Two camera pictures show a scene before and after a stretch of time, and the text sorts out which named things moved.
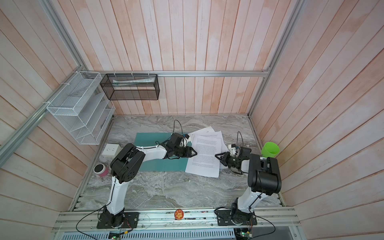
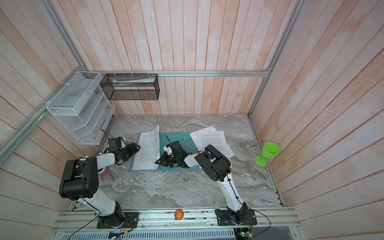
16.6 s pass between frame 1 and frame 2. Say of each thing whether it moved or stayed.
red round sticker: stayed
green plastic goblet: stayed
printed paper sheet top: moved
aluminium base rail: stayed
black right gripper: moved
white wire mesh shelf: stayed
